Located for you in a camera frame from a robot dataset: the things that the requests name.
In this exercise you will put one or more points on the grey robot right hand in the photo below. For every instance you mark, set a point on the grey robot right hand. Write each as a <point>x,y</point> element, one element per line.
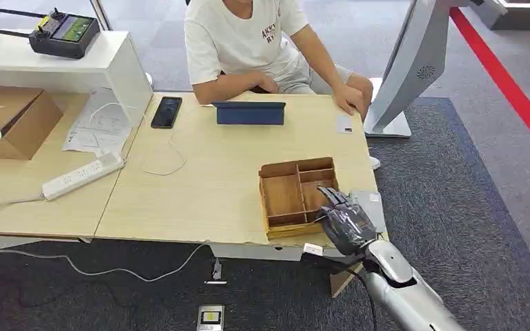
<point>347,224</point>

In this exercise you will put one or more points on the person's right hand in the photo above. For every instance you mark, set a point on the person's right hand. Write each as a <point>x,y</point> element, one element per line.
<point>267,83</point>

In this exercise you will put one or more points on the person's left hand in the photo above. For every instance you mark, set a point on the person's left hand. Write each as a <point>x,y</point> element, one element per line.
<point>351,99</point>

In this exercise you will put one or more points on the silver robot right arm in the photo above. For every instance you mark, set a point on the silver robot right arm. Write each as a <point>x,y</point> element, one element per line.
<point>406,297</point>

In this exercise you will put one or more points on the white printed card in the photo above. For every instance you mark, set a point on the white printed card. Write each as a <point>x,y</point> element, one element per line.
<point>344,123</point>

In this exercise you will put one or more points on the grey flat card reader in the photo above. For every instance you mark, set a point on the grey flat card reader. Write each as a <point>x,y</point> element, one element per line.
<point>374,208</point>

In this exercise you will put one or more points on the tablet in blue case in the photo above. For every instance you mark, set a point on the tablet in blue case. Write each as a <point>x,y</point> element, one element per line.
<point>250,114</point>

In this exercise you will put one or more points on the person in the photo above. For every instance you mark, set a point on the person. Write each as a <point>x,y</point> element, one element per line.
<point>237,41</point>

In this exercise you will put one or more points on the wooden desk leg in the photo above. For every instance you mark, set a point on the wooden desk leg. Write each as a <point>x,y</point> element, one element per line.
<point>340,283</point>

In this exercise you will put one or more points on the wooden compartment box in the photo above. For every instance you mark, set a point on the wooden compartment box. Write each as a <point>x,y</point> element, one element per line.
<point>288,196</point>

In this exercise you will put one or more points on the person's white shoe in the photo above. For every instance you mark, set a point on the person's white shoe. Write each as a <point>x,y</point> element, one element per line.
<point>374,163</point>

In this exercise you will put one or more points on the grey display stand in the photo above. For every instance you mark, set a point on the grey display stand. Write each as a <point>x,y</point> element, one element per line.
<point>411,64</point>

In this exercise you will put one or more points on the black smartphone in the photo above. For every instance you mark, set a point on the black smartphone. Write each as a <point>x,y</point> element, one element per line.
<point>166,112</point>

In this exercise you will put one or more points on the small grey plug adapter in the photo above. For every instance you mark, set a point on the small grey plug adapter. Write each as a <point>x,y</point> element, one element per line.
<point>217,269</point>

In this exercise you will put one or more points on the white desk shelf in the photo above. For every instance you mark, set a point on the white desk shelf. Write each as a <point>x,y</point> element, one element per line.
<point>109,68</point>

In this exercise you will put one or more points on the metal floor socket box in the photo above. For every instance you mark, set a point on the metal floor socket box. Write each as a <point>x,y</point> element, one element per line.
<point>210,318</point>

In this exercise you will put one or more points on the printed paper sheet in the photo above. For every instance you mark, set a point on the printed paper sheet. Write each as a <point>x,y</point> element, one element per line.
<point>98,128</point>

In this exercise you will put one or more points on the metal pole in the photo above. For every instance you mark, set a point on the metal pole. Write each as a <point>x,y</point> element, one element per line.
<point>101,16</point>

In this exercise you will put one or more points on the grey platform base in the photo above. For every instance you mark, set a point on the grey platform base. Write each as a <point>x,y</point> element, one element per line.
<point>521,16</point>

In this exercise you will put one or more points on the black remote controller with antennas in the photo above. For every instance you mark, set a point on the black remote controller with antennas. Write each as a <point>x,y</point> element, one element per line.
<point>66,36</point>

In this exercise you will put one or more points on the white power strip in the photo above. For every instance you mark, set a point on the white power strip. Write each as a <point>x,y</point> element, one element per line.
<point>82,176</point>

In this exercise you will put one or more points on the dark grey carpet mat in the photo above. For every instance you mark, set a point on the dark grey carpet mat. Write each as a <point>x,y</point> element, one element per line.
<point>155,301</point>

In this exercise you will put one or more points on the brown cardboard box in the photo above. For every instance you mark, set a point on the brown cardboard box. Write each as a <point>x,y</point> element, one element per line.
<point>22,123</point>

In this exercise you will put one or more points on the pale and black wrist camera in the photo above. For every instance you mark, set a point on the pale and black wrist camera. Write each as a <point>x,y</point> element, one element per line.
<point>313,249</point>

